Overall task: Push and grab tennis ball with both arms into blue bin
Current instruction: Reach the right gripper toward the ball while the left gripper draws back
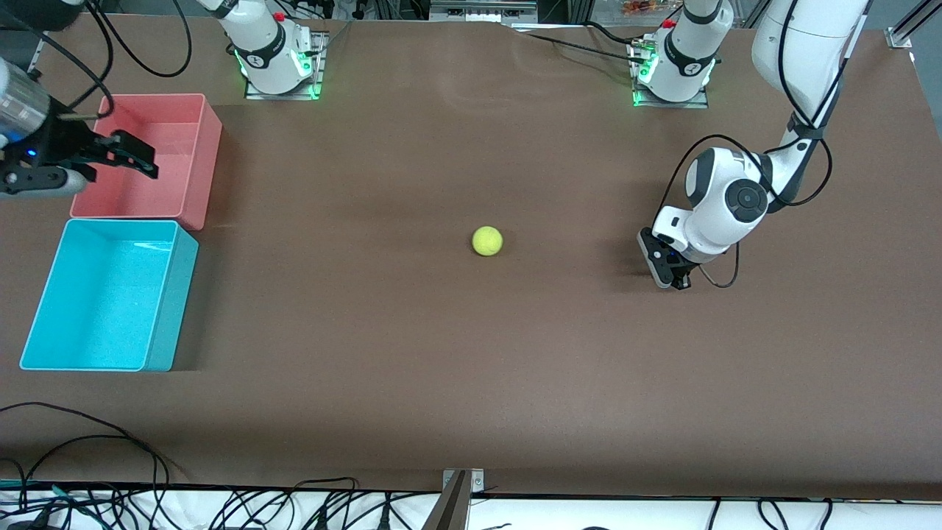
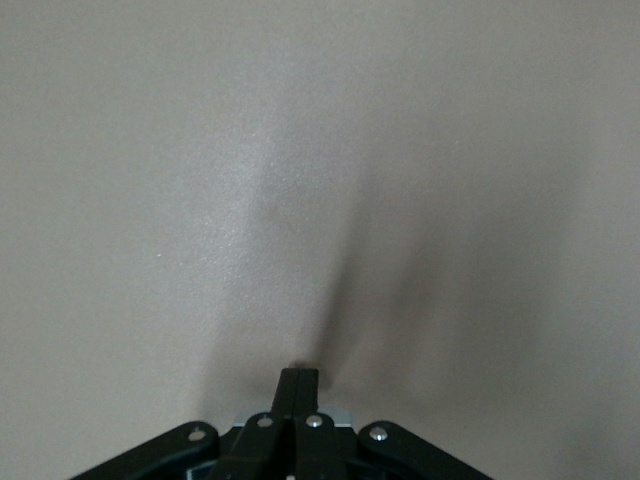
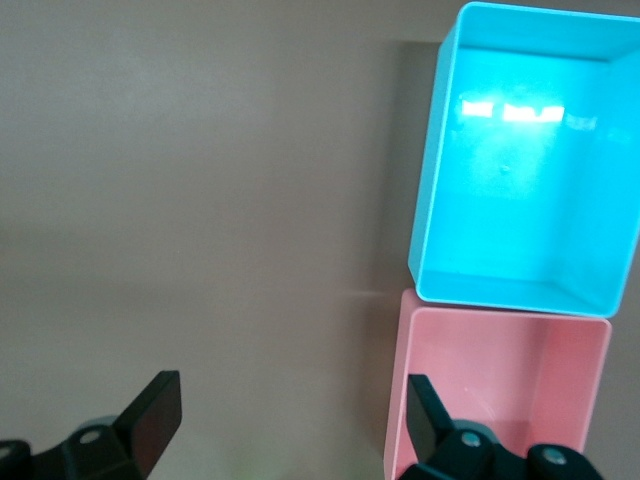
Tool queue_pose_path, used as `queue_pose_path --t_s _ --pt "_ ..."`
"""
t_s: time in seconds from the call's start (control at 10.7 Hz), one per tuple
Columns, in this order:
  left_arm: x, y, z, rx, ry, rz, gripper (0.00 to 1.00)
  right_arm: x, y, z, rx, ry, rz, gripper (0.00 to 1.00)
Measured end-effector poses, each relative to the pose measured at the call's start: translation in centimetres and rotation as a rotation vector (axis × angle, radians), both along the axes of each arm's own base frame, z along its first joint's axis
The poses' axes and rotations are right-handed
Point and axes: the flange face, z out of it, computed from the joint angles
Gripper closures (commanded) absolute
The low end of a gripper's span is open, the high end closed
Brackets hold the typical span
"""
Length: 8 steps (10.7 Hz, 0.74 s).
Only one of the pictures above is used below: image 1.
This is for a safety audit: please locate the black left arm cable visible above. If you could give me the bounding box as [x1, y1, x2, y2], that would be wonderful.
[651, 0, 873, 289]

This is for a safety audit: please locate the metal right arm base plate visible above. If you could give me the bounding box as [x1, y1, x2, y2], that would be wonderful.
[244, 32, 329, 101]

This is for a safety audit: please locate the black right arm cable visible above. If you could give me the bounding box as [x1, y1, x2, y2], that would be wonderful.
[0, 0, 194, 120]

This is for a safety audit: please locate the aluminium frame profile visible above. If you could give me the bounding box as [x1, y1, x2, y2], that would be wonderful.
[887, 0, 942, 49]

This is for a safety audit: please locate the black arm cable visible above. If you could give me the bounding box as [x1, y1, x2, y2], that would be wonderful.
[651, 0, 873, 289]
[0, 0, 194, 120]

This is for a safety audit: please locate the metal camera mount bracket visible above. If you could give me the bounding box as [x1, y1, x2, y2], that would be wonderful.
[421, 468, 486, 530]

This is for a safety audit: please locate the grey background device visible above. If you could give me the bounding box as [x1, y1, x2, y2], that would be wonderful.
[429, 0, 539, 23]

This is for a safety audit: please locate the black base power cable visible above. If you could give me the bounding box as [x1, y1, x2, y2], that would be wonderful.
[511, 21, 652, 67]

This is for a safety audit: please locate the long black table cable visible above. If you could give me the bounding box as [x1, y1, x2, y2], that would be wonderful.
[0, 402, 171, 490]

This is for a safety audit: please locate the black looped cable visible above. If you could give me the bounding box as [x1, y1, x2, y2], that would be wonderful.
[18, 434, 160, 490]

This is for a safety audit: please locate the pink plastic bin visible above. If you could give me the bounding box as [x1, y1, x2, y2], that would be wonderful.
[70, 93, 223, 231]

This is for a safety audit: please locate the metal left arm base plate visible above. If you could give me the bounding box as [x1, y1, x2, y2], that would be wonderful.
[629, 40, 711, 109]

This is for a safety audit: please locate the blue plastic bin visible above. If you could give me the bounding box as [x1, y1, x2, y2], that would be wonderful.
[19, 219, 199, 372]

